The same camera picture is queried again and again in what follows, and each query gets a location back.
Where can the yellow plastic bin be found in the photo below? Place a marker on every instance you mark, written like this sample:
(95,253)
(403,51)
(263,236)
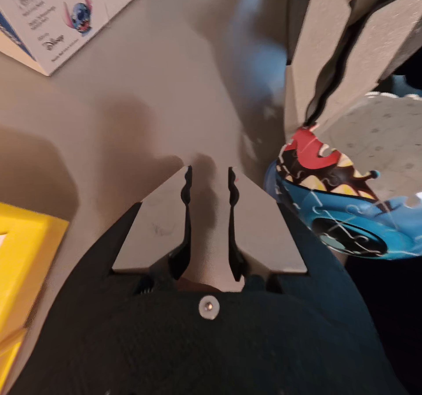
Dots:
(29,253)

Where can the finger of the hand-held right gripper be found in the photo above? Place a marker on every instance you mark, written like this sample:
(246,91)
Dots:
(316,39)
(379,45)

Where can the blue puzzle ball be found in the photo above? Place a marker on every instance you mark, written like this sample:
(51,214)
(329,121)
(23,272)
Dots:
(346,210)

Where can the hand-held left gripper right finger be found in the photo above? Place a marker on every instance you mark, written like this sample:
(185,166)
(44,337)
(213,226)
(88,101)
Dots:
(263,236)

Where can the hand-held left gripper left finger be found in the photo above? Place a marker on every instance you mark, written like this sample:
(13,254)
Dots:
(155,230)

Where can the printed puzzle box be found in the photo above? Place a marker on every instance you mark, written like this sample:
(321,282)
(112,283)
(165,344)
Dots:
(49,22)

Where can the blue round ball stand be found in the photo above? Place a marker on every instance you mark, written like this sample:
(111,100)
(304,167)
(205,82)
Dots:
(271,180)

